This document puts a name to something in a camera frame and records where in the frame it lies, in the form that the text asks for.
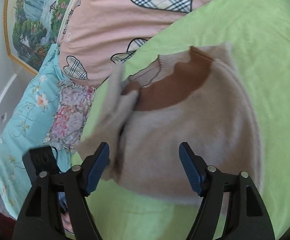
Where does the beige knit sweater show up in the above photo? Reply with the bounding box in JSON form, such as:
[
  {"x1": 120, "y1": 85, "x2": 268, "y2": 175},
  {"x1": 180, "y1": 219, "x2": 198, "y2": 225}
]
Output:
[{"x1": 77, "y1": 42, "x2": 264, "y2": 205}]

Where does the person's left hand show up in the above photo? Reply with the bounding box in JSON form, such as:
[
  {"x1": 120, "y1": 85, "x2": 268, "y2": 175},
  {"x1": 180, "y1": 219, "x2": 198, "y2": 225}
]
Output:
[{"x1": 60, "y1": 203, "x2": 74, "y2": 235}]

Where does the turquoise floral blanket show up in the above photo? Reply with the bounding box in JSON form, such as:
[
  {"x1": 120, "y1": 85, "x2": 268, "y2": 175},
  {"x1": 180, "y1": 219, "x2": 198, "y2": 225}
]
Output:
[{"x1": 0, "y1": 44, "x2": 65, "y2": 218}]

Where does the pink floral fabric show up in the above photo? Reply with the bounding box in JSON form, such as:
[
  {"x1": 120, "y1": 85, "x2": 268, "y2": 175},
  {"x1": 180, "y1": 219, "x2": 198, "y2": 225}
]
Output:
[{"x1": 45, "y1": 80, "x2": 96, "y2": 153}]

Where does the pink quilt with plaid hearts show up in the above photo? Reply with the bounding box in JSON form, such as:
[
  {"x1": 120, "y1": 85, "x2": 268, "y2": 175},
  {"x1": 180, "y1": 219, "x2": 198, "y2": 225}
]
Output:
[{"x1": 59, "y1": 0, "x2": 212, "y2": 87}]

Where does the landscape painting with gold frame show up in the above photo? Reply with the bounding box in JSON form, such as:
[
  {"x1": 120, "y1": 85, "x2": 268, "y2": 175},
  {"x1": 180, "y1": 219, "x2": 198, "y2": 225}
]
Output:
[{"x1": 4, "y1": 0, "x2": 75, "y2": 74}]

